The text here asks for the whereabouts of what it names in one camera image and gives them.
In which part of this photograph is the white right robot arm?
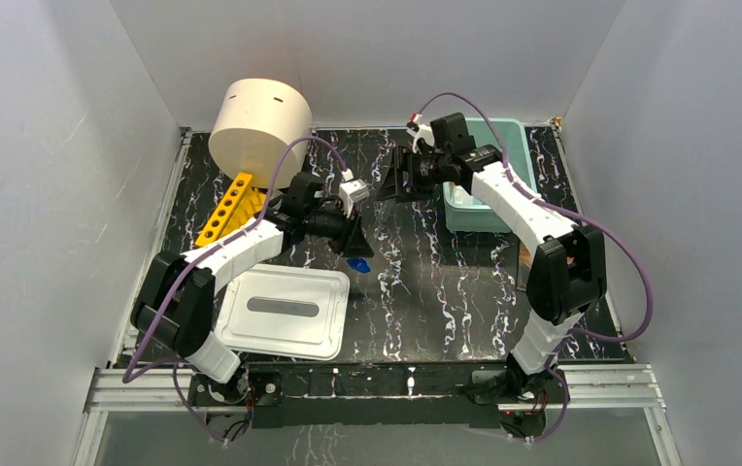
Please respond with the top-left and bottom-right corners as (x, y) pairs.
(377, 113), (607, 402)

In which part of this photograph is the yellow test tube rack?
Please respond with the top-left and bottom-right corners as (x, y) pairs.
(194, 172), (266, 248)

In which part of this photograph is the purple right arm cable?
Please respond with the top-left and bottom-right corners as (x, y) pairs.
(413, 92), (656, 444)

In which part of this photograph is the brown paperback book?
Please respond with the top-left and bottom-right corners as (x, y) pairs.
(516, 243), (533, 292)

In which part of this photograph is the white paper packet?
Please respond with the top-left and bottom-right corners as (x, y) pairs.
(450, 185), (488, 210)

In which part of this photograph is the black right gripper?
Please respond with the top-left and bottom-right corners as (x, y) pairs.
(373, 146), (449, 204)

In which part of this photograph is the mint green plastic bin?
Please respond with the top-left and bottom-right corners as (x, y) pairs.
(443, 116), (537, 234)

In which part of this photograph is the white rectangular bin lid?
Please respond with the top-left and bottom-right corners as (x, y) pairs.
(215, 264), (350, 361)

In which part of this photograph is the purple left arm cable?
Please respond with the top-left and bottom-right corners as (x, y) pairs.
(120, 136), (353, 445)

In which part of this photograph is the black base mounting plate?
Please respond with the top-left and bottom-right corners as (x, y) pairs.
(188, 361), (564, 434)

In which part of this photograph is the beige cylindrical container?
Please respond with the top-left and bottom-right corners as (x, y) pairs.
(208, 79), (313, 189)

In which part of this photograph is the blue capped clear tube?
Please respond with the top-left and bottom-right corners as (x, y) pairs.
(346, 257), (371, 274)

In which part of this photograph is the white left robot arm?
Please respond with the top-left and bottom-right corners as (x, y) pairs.
(130, 170), (373, 404)

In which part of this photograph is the aluminium frame rail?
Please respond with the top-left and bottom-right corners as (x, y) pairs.
(84, 364), (665, 414)

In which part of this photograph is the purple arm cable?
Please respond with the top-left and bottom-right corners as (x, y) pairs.
(413, 92), (656, 444)
(120, 136), (353, 445)

